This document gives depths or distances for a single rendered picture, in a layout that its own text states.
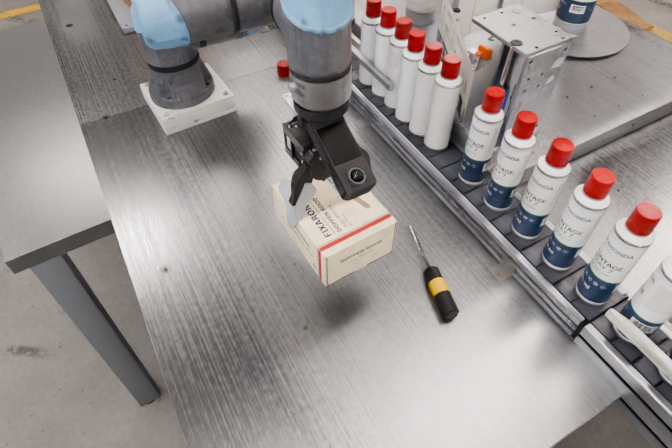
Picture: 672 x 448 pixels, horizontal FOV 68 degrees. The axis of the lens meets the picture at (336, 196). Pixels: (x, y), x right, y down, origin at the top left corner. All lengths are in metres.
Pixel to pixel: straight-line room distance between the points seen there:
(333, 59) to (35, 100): 1.01
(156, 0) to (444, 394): 0.66
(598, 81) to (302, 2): 0.97
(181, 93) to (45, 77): 0.46
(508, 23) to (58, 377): 1.66
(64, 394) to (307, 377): 1.20
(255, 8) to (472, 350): 0.60
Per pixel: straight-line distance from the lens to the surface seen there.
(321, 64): 0.57
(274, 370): 0.82
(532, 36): 0.94
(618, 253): 0.81
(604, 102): 1.32
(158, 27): 0.61
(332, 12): 0.55
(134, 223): 1.05
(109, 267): 2.10
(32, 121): 1.39
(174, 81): 1.19
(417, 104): 1.04
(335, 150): 0.62
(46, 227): 1.12
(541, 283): 0.90
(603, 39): 1.54
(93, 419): 1.82
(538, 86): 0.97
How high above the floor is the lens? 1.58
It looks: 48 degrees down
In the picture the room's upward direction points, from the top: straight up
